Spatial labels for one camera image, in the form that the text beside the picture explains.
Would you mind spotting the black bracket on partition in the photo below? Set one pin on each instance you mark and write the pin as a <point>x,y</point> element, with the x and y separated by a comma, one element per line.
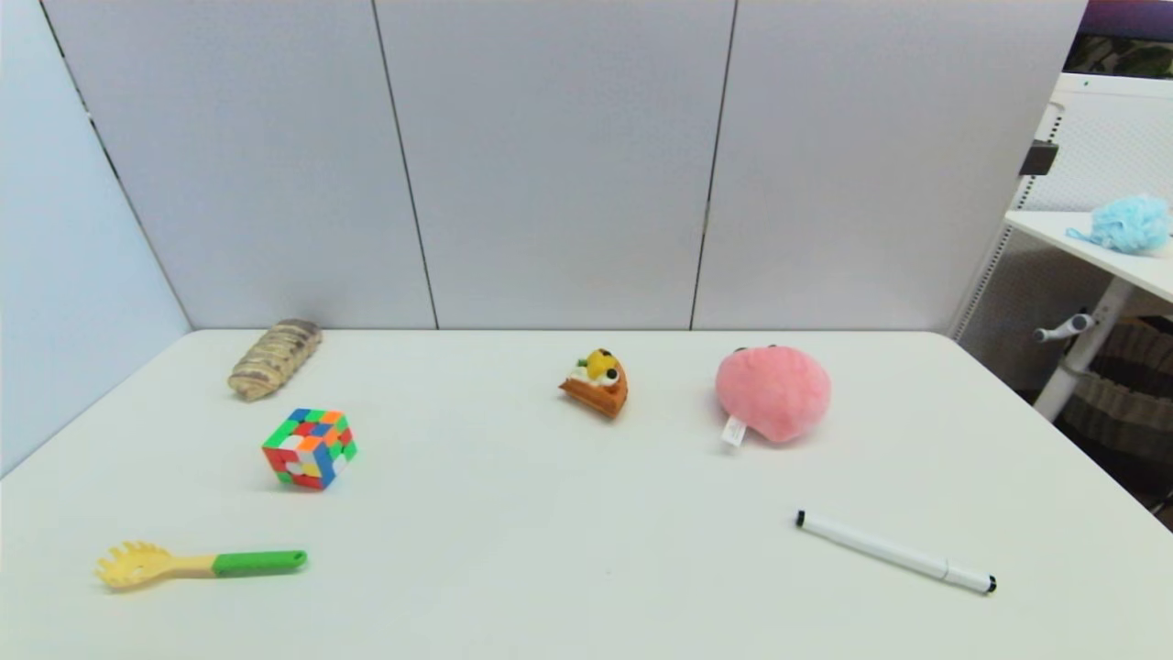
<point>1039,159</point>

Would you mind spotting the white side table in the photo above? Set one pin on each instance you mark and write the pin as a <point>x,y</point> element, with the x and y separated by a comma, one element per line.
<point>1113,275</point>

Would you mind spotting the light blue bath sponge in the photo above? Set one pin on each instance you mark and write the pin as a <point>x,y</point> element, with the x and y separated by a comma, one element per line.
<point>1130,225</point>

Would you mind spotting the white perforated panel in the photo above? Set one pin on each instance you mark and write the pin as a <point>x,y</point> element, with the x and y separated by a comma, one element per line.
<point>1100,147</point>

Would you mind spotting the striped toy bread loaf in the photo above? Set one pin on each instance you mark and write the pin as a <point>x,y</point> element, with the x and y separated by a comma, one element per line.
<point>273,359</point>

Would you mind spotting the brown striped cushion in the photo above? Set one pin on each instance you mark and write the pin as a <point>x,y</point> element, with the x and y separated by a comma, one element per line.
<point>1123,394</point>

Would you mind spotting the multicoloured rubiks cube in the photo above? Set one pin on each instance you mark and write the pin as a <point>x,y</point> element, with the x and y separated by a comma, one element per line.
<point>310,448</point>

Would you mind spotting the toy cake slice with fruit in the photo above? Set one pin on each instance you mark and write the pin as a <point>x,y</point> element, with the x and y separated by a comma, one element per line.
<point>601,383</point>

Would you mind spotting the white marker pen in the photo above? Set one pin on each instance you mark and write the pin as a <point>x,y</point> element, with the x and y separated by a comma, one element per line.
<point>893,551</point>

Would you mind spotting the pink plush toy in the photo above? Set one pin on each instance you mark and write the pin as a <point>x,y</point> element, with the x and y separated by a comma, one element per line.
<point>777,392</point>

